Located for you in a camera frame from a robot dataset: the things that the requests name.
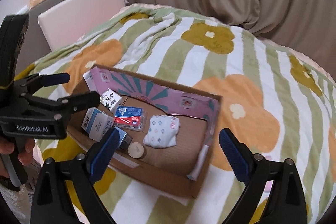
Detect clear plastic floss pack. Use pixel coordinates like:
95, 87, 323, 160
114, 106, 146, 131

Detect small blue metallic box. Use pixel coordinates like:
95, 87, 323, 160
115, 127, 133, 151

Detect white box black drawings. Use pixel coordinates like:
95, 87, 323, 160
100, 89, 123, 113

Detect grey upholstered headboard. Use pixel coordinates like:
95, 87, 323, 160
15, 0, 125, 73

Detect striped floral fleece blanket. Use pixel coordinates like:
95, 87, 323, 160
25, 5, 335, 223

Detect brown cardboard box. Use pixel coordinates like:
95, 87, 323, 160
73, 65, 221, 198

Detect round wooden lid jar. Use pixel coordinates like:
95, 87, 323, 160
127, 141, 146, 159

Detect white patterned sock roll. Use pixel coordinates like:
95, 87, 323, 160
143, 115, 181, 148

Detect person's left hand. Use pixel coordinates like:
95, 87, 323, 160
0, 138, 36, 179

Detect white blue carton box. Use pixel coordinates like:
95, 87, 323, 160
81, 107, 114, 141

